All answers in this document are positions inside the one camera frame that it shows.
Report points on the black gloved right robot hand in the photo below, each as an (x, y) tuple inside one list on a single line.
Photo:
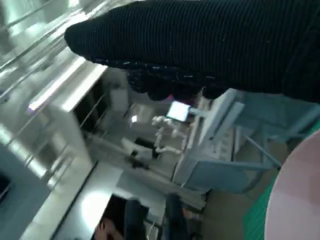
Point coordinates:
[(200, 37)]

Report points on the pink bowl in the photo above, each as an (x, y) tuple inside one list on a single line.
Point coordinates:
[(295, 195)]

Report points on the bright monitor screen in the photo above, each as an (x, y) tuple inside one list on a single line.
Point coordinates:
[(178, 111)]

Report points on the grey office chair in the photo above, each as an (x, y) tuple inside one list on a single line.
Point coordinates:
[(275, 115)]

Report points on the white mesh cabinet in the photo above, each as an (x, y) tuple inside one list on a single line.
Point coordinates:
[(220, 175)]

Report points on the white shelf unit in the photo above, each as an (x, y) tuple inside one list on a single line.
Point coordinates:
[(62, 105)]

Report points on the green cutting mat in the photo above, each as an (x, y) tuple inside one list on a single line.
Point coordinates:
[(257, 215)]

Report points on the person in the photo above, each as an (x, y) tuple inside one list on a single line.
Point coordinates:
[(110, 230)]

